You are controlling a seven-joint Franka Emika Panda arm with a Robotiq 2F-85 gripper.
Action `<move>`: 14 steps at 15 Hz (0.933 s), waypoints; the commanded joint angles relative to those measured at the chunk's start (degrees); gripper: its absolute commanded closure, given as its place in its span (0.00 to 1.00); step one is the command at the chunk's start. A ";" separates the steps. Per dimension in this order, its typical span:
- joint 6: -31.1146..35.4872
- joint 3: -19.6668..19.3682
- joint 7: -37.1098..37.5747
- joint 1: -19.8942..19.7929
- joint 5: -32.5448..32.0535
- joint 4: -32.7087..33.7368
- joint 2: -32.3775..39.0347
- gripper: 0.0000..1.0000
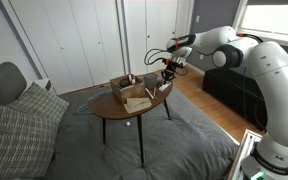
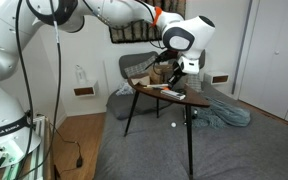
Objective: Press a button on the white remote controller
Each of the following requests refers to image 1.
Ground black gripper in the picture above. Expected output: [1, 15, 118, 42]
[162, 57, 185, 84]

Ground white remote controller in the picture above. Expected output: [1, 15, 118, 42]
[158, 82, 173, 93]

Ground grey square container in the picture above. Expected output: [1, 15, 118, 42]
[143, 73, 159, 90]

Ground thick white marker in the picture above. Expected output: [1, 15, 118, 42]
[145, 87, 155, 100]

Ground brown paper envelope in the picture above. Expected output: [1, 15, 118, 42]
[123, 97, 153, 115]

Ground black low bench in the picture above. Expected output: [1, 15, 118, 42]
[201, 68, 269, 132]

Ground dark wooden side table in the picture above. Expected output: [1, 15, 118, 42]
[87, 81, 174, 169]

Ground grey bed mattress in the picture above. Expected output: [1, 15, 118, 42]
[43, 84, 240, 180]

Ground white closet doors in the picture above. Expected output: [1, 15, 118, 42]
[7, 0, 192, 95]

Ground white framed window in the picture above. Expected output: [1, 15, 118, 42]
[232, 0, 288, 50]

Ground grey plaid pillow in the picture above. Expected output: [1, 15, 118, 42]
[6, 82, 70, 125]
[0, 101, 61, 180]

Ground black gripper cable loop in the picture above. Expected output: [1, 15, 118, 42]
[143, 48, 189, 76]

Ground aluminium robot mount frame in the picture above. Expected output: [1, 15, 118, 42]
[226, 129, 266, 180]

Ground grey wall trim strip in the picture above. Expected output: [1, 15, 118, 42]
[0, 0, 48, 80]

